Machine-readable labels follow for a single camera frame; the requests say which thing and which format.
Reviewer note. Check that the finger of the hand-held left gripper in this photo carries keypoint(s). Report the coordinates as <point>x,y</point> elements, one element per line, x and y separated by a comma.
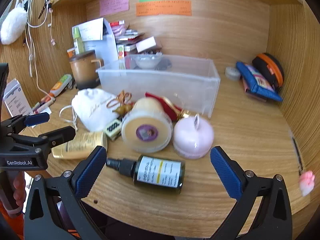
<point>58,135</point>
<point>37,118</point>

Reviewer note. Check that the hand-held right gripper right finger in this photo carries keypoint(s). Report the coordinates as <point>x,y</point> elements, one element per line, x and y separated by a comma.
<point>225,172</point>

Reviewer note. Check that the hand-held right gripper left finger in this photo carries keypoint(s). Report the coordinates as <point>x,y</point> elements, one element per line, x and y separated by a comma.
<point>90,172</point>

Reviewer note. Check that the gold lotion tube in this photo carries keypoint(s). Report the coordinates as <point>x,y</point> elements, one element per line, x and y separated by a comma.
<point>80,143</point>

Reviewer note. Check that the pink round jar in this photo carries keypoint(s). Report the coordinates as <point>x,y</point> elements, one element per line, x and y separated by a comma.
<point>192,137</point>

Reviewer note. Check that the mahjong tile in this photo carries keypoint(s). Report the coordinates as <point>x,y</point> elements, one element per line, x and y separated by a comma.
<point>113,128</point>

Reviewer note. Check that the dark spray bottle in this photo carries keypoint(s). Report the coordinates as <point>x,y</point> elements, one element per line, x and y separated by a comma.
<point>160,173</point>

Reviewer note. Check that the gold foil bow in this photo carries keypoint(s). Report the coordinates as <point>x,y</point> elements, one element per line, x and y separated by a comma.
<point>183,115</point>

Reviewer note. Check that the round tub with purple label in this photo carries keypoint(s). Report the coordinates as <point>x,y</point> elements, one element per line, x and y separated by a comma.
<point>147,127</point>

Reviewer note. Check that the red velvet envelope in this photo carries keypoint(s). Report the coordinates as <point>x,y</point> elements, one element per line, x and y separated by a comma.
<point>170,106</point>

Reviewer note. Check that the clear plastic storage box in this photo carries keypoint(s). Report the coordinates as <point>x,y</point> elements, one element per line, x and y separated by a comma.
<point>160,85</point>

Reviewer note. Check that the wooden desktop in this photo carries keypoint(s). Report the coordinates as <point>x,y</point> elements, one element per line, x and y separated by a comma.
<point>250,135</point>

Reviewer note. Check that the person's left hand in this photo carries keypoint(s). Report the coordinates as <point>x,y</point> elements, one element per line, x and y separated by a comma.
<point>19,188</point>

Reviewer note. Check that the marker pens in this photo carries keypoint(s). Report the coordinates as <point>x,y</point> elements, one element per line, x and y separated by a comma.
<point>43,103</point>

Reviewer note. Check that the white printed carton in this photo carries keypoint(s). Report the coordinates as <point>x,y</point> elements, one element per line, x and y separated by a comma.
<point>17,97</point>

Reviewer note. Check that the green and orange pen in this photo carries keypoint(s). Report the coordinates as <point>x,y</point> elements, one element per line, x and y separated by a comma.
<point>61,83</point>

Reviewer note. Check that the brown ceramic mug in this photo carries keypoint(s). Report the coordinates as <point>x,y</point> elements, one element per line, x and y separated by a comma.
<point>82,71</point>

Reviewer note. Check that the pink paw toy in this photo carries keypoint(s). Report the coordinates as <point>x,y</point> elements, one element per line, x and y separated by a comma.
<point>307,182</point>

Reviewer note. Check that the green bottle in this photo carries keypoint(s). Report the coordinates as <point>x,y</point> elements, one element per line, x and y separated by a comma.
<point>78,40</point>

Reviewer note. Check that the blue zip pouch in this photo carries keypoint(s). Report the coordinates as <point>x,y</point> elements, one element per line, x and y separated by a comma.
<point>260,85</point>

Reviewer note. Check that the white fluffy toy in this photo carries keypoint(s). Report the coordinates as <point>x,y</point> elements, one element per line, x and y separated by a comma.
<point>12,26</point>

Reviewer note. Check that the white file holder with papers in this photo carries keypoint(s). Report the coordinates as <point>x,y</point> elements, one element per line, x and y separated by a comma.
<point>100,42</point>

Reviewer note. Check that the grey tape roll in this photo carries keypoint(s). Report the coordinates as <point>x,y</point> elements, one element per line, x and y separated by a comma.
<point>232,73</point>

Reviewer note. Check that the fruit sticker card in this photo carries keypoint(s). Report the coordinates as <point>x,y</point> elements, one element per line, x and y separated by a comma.
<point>121,55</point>

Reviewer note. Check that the black and orange case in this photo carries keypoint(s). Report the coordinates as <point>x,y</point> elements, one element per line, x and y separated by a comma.
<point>271,70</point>

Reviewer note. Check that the glass bowl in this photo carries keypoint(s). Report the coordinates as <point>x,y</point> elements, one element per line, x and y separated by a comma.
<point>145,61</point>

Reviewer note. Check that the pile of small packets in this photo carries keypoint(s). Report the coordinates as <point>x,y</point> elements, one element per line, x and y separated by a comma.
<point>125,33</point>

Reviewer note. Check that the white rectangular box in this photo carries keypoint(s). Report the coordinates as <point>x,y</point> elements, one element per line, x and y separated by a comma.
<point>145,43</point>

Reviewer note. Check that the pink paper note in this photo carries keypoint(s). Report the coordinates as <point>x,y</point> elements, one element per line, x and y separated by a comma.
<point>113,3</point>

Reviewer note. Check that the orange paper note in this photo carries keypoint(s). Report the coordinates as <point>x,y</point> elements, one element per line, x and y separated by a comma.
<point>163,8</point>

